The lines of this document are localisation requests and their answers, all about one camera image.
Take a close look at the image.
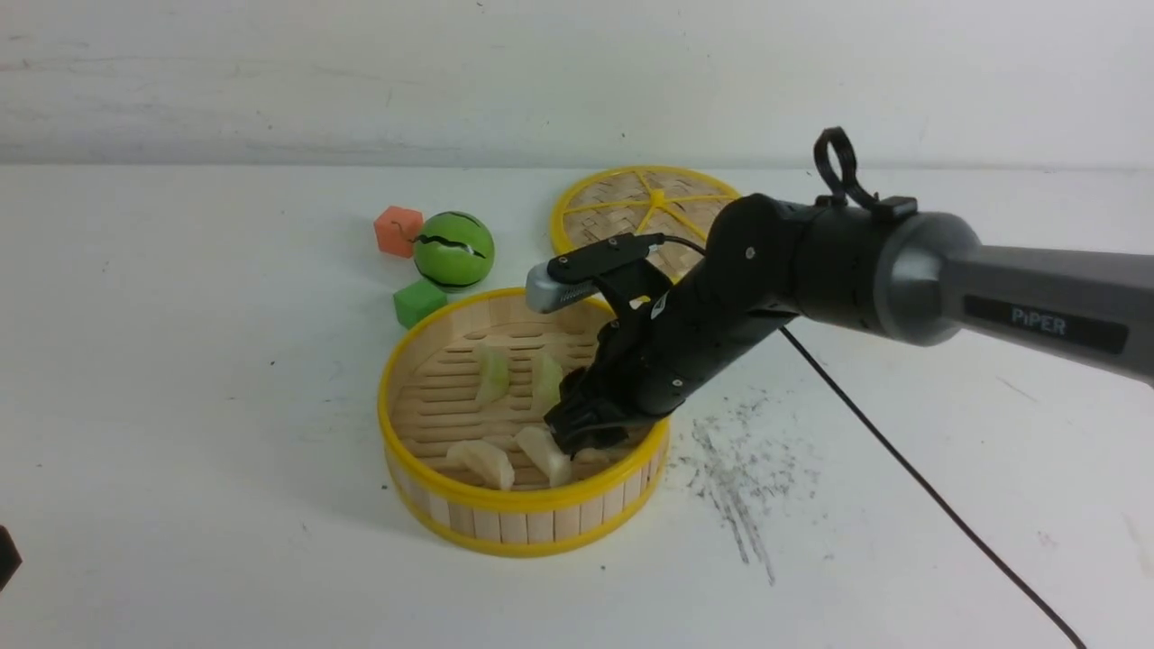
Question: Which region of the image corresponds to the yellow woven steamer lid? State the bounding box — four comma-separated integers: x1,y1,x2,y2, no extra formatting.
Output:
550,166,739,254

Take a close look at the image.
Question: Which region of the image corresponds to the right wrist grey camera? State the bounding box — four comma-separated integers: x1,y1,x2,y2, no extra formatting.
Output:
525,262,599,314

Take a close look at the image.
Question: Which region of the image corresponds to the white dumpling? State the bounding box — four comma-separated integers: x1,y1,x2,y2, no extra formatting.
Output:
514,426,572,488
572,448,615,467
445,440,516,490

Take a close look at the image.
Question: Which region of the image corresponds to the green foam cube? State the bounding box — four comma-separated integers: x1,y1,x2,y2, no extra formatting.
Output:
392,279,448,329

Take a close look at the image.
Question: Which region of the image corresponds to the green toy watermelon ball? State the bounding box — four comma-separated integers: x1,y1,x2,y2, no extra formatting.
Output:
413,211,496,292

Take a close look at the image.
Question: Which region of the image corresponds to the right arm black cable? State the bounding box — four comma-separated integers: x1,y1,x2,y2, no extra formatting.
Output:
664,126,1087,649

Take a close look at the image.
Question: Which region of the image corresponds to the orange foam cube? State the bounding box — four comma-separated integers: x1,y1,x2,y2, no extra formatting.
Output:
372,206,425,259

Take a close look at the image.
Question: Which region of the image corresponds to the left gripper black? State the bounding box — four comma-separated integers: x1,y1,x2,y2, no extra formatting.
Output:
0,525,23,591

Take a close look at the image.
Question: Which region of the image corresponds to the yellow bamboo steamer tray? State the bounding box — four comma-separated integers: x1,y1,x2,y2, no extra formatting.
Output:
379,288,672,558

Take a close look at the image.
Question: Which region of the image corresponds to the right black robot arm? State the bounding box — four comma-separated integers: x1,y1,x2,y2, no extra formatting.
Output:
525,194,1153,453

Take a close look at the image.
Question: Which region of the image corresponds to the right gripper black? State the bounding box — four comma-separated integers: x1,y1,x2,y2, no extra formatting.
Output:
545,270,796,453

